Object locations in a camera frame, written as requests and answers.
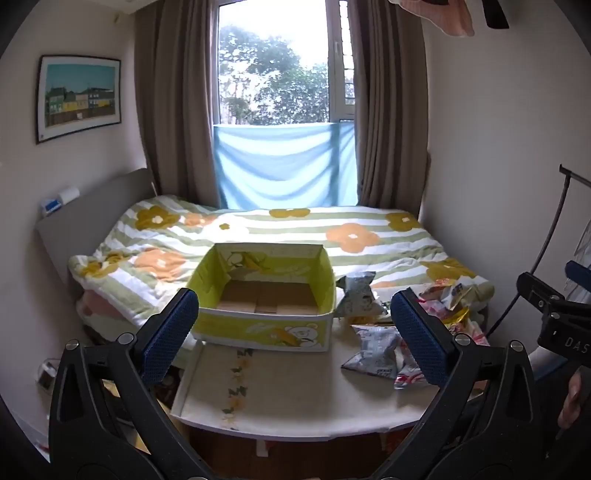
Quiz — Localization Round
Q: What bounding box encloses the hanging pink garment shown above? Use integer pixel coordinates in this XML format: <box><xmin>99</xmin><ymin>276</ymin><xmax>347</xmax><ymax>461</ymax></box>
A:
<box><xmin>399</xmin><ymin>0</ymin><xmax>476</xmax><ymax>37</ymax></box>

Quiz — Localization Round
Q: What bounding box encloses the striped floral quilt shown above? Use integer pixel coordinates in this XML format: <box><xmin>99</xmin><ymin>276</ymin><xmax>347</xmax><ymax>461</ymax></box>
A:
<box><xmin>68</xmin><ymin>194</ymin><xmax>496</xmax><ymax>334</ymax></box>

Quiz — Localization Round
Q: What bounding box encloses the cream floral tablecloth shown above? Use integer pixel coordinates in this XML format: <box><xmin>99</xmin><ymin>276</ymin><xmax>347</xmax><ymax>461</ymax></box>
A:
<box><xmin>170</xmin><ymin>286</ymin><xmax>491</xmax><ymax>438</ymax></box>

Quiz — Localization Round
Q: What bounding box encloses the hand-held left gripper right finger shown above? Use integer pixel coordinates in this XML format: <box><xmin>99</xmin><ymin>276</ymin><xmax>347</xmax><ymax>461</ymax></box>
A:
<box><xmin>369</xmin><ymin>288</ymin><xmax>539</xmax><ymax>480</ymax></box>

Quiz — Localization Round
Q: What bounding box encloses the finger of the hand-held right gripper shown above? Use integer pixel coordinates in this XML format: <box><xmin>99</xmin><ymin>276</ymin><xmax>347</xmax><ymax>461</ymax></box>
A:
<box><xmin>565</xmin><ymin>260</ymin><xmax>591</xmax><ymax>289</ymax></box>
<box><xmin>516</xmin><ymin>271</ymin><xmax>570</xmax><ymax>320</ymax></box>

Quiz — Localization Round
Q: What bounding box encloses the framed house picture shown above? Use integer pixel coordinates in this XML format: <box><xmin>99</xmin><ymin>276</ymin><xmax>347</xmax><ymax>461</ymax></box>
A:
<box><xmin>35</xmin><ymin>55</ymin><xmax>122</xmax><ymax>145</ymax></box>

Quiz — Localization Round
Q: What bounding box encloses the window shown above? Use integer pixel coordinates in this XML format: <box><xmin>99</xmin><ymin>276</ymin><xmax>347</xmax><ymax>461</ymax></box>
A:
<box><xmin>214</xmin><ymin>0</ymin><xmax>357</xmax><ymax>128</ymax></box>

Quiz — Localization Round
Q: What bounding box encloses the pile of assorted snack packets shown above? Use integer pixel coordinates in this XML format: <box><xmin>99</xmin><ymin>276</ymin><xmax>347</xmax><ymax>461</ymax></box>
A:
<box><xmin>414</xmin><ymin>281</ymin><xmax>491</xmax><ymax>348</ymax></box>

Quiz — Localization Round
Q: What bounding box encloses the grey bed headboard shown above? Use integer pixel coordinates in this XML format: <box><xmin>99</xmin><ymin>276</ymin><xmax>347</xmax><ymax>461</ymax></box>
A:
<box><xmin>36</xmin><ymin>168</ymin><xmax>160</xmax><ymax>297</ymax></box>

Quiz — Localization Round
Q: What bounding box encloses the black clothes rack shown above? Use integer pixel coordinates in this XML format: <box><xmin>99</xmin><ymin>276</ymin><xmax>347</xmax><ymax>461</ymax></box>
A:
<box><xmin>488</xmin><ymin>163</ymin><xmax>591</xmax><ymax>334</ymax></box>

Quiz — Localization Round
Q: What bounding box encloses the light blue cloth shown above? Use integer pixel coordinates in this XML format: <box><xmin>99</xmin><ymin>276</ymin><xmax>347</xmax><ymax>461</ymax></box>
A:
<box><xmin>212</xmin><ymin>120</ymin><xmax>359</xmax><ymax>210</ymax></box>

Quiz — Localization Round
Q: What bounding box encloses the pale blue patterned snack bag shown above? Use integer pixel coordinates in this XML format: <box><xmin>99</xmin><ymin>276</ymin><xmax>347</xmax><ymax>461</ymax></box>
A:
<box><xmin>333</xmin><ymin>271</ymin><xmax>389</xmax><ymax>325</ymax></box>

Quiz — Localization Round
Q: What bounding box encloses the person's right hand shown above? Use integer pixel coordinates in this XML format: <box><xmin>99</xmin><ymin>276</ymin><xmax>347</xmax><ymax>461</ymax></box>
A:
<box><xmin>557</xmin><ymin>371</ymin><xmax>585</xmax><ymax>431</ymax></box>

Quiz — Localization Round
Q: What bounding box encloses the pink blanket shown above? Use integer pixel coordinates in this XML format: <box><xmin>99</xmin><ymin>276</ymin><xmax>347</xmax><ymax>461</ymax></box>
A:
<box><xmin>76</xmin><ymin>290</ymin><xmax>140</xmax><ymax>343</ymax></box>

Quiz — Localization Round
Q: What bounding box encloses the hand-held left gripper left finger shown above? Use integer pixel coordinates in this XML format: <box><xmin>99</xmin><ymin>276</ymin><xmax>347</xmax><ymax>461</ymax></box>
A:
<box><xmin>48</xmin><ymin>287</ymin><xmax>218</xmax><ymax>480</ymax></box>

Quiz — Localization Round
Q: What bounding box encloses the blue silver snack bag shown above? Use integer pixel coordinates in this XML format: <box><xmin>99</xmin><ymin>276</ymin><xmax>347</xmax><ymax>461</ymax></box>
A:
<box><xmin>341</xmin><ymin>324</ymin><xmax>403</xmax><ymax>380</ymax></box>

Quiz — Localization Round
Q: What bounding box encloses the yellow-green cardboard box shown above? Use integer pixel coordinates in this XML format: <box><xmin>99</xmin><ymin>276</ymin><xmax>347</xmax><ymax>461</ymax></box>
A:
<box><xmin>186</xmin><ymin>243</ymin><xmax>337</xmax><ymax>353</ymax></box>

